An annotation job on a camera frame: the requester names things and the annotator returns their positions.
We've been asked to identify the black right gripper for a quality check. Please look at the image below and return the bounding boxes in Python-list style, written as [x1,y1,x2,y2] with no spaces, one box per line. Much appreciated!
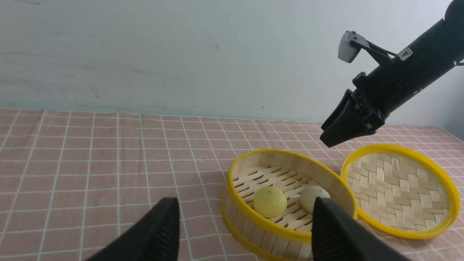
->
[320,71,390,147]

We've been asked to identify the beige steamed bun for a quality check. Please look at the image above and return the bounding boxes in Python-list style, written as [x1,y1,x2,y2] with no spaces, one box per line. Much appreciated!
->
[299,185,330,214]

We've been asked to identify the yellow steamed bun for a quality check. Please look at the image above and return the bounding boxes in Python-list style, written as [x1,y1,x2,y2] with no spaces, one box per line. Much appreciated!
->
[253,186,288,219]

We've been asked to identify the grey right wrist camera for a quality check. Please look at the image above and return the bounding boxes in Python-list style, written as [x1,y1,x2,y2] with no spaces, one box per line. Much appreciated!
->
[337,31,396,66]

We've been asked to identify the bamboo steamer lid yellow rim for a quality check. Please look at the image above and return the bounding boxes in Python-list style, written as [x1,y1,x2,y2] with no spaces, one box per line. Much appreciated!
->
[341,144,461,240]

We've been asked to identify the bamboo steamer basket yellow rim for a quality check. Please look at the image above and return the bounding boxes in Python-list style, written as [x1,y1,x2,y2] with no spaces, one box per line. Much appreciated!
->
[221,149,358,261]

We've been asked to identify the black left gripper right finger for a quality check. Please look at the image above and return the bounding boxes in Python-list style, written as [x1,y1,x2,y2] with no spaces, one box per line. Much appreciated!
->
[312,197,409,261]

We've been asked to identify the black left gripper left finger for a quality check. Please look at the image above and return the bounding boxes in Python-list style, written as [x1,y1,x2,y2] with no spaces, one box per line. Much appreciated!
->
[88,197,180,261]

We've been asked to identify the pink checkered tablecloth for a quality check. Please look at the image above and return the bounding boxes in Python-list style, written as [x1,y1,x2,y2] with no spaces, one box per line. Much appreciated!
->
[0,108,463,261]

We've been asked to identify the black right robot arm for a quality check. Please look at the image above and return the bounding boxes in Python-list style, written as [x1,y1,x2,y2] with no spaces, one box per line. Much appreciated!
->
[320,0,464,147]

